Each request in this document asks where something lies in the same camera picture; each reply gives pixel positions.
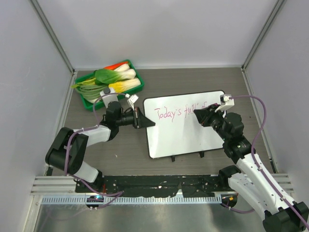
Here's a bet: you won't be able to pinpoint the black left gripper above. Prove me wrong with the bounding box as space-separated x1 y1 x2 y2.
116 107 155 129

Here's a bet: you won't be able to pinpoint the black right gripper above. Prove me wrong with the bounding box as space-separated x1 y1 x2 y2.
194 104 230 142

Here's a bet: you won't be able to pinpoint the white whiteboard black frame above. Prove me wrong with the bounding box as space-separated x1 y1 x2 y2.
143 90 224 159

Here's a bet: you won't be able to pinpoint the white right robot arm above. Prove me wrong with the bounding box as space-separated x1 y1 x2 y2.
194 104 309 232

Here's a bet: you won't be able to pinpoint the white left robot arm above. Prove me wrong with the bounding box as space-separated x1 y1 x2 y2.
45 101 155 193

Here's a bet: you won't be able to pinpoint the white bottle grey cap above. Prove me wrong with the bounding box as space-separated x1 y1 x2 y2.
99 87 118 108

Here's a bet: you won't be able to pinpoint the yellow white cabbage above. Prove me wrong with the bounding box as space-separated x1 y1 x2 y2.
108 78 141 93

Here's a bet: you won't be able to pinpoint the green plastic tray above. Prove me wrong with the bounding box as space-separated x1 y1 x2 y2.
71 59 144 111

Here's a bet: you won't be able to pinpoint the white bok choy stalk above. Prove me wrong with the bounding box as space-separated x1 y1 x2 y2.
114 63 130 72

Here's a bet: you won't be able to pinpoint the green long beans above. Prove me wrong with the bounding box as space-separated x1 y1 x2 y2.
71 84 108 103

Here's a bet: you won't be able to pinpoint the green bok choy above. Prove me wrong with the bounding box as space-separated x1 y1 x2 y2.
94 69 136 85

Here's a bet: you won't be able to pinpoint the orange carrot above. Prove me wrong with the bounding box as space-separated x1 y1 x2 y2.
104 61 128 70

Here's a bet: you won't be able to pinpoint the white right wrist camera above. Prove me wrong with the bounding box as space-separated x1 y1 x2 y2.
215 94 235 112

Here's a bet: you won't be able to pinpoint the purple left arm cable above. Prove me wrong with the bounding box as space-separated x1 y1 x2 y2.
64 92 132 210

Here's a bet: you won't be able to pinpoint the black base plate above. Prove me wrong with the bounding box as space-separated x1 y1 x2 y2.
88 174 235 198

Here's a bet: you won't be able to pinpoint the slotted grey cable duct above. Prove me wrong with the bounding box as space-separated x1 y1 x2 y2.
41 194 222 205

